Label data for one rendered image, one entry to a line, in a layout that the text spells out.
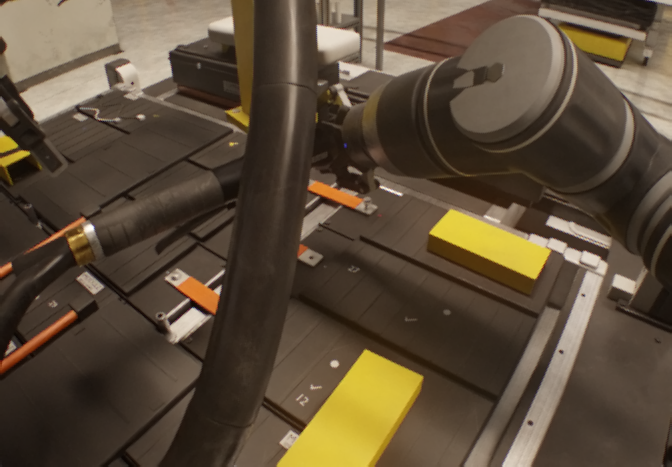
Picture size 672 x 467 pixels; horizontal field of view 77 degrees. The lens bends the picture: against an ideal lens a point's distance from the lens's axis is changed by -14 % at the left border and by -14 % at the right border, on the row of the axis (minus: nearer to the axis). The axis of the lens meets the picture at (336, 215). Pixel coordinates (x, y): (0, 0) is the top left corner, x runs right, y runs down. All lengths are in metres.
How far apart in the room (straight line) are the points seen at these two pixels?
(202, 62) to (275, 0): 0.96
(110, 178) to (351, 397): 0.62
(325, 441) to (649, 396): 0.51
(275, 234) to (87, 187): 0.76
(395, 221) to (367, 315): 0.19
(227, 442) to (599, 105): 0.32
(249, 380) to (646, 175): 0.36
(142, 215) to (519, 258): 0.47
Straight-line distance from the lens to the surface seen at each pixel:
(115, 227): 0.54
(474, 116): 0.36
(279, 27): 0.22
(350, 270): 0.66
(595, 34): 5.33
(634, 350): 0.85
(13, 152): 1.07
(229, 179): 0.57
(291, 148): 0.20
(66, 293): 0.73
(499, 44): 0.38
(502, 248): 0.68
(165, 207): 0.55
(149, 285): 0.70
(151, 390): 0.57
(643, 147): 0.45
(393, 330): 0.59
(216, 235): 0.76
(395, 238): 0.71
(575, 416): 0.74
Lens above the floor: 1.46
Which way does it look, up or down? 37 degrees down
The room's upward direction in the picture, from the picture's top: 1 degrees counter-clockwise
